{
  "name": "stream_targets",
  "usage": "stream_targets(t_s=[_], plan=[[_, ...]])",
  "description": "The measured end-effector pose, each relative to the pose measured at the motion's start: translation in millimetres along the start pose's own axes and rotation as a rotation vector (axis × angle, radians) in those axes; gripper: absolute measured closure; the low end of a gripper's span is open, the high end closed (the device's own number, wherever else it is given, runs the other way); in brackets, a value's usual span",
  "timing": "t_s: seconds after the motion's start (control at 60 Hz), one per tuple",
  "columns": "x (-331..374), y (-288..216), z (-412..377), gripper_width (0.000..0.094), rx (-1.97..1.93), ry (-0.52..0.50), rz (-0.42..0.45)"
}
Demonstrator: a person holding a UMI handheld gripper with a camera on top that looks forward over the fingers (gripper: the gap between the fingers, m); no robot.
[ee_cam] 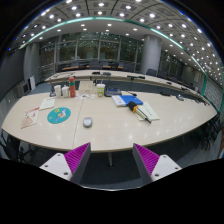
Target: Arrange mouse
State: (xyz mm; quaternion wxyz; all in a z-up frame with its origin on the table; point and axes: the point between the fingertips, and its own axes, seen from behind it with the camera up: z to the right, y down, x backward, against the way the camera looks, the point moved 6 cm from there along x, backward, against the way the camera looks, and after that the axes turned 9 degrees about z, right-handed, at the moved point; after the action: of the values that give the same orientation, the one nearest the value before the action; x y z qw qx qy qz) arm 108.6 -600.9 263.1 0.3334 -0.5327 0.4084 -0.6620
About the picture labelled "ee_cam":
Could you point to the white jar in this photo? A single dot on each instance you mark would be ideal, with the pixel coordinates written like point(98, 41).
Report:
point(65, 91)

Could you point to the pink illustrated booklet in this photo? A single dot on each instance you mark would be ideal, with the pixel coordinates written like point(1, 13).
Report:
point(30, 117)

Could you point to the white cup green sleeve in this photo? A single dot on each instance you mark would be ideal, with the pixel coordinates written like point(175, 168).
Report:
point(100, 90)

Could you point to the orange black handled tool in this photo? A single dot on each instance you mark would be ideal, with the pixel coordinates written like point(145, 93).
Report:
point(135, 109)

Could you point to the red water bottle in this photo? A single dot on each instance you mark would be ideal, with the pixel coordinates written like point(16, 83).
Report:
point(72, 87)

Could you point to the colourful flyer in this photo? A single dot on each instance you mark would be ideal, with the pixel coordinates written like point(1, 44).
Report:
point(85, 96)

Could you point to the white paper sheet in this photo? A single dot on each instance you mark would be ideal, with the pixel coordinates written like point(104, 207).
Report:
point(47, 103)

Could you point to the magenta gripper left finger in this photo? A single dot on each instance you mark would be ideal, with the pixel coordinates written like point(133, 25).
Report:
point(69, 166)

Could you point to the round teal mouse pad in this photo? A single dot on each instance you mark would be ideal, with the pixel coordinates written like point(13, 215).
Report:
point(58, 115)

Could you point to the green-edged notepad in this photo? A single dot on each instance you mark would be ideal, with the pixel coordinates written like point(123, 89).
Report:
point(147, 109)

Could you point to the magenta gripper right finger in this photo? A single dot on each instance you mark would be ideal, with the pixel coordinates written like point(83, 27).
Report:
point(152, 166)

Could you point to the black office chair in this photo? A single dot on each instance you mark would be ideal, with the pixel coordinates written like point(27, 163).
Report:
point(151, 72)

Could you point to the brown cardboard box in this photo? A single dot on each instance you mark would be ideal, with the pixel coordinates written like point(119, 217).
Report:
point(87, 87)

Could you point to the grey computer mouse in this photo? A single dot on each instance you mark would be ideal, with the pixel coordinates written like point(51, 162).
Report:
point(87, 122)

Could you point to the blue folder book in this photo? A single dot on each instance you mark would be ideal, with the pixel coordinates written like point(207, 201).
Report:
point(123, 100)

